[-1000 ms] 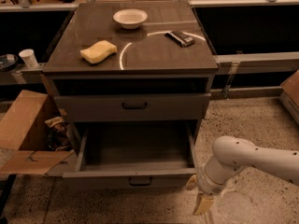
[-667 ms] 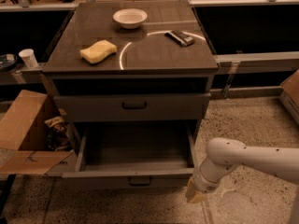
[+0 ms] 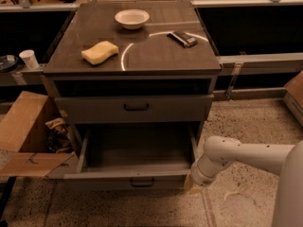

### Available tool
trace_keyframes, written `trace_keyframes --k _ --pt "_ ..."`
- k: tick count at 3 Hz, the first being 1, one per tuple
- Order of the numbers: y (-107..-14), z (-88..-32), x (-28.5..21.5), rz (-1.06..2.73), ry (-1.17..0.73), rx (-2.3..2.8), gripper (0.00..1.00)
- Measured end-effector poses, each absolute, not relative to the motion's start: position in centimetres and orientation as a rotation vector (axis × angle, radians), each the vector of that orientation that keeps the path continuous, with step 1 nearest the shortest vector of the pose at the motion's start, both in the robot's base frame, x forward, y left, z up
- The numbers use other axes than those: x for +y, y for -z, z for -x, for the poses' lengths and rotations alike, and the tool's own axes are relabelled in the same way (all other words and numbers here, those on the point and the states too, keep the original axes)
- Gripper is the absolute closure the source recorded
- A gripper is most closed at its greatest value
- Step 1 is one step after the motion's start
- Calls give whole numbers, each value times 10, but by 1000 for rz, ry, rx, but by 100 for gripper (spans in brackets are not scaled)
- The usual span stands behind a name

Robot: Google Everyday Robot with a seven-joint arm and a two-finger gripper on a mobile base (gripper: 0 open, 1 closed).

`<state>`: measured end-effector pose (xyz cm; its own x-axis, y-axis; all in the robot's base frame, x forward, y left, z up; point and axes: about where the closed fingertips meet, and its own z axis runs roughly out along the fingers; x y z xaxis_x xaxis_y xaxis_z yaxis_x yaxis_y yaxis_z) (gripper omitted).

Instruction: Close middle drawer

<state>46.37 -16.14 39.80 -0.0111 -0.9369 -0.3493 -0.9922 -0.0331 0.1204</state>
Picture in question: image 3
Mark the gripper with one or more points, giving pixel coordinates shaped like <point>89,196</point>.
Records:
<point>197,177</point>

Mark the grey drawer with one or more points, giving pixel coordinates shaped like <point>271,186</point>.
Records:
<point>134,156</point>
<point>133,109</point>

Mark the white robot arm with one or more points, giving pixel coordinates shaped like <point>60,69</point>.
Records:
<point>286,161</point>

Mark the grey drawer cabinet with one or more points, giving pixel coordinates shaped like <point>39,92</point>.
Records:
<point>148,62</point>

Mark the cardboard box at right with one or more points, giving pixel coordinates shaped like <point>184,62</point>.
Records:
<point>294,97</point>

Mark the crumpled snack bag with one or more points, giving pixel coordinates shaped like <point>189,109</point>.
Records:
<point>58,141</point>

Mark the yellow sponge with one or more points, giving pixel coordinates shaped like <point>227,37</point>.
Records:
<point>99,52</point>

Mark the brown cardboard box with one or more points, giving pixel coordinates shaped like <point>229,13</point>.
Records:
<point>23,132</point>

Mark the white bowl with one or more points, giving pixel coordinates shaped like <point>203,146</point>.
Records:
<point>132,18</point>

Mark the white paper cup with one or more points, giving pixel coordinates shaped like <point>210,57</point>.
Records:
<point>28,57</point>

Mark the dark round container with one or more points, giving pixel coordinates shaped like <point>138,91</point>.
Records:
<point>8,63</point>

